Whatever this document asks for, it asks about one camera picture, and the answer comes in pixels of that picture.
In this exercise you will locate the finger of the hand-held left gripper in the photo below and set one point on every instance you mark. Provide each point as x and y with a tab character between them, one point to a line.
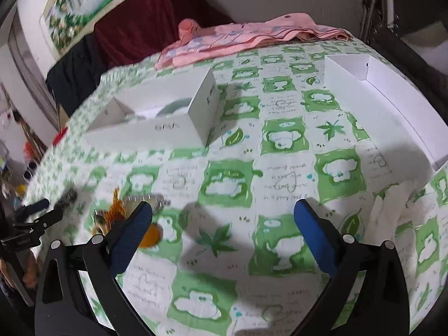
45	221
35	208

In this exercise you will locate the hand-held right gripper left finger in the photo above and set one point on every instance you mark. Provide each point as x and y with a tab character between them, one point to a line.
131	238

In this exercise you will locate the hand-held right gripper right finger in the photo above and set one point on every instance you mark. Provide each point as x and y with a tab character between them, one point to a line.
313	238

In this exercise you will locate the orange amber bead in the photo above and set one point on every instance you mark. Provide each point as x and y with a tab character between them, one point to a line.
152	237

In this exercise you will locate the orange tassel pendant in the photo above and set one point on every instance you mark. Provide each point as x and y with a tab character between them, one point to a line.
117	208

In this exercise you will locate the small white cardboard box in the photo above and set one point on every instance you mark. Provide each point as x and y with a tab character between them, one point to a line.
157	133

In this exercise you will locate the person's left hand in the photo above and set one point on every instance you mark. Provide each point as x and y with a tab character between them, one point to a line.
30	269

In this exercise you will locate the shelf with assorted clutter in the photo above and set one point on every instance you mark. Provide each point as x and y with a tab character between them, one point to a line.
14	168

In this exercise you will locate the small red object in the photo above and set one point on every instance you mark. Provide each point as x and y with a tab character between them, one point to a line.
60	135

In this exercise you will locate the crumpled white tissue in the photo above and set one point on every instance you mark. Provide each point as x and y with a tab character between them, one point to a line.
388	203

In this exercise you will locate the green printed tablecloth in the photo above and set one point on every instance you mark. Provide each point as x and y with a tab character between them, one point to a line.
231	168

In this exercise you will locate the pale green bangle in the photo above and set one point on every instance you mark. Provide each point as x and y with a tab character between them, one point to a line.
171	106

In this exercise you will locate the black cloth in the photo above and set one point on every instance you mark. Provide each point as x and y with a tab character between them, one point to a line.
77	73

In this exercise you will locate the large white shallow box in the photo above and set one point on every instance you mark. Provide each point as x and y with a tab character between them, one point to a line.
402	119

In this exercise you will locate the pink patterned cloth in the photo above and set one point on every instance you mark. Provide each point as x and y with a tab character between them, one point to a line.
224	43

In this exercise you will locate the dark red velvet cloth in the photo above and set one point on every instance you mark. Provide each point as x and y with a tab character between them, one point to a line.
147	21

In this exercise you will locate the metal folding chair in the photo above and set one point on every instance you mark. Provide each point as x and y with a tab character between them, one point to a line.
371	0

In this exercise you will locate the landscape wall poster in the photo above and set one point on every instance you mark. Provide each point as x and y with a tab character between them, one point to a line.
80	3

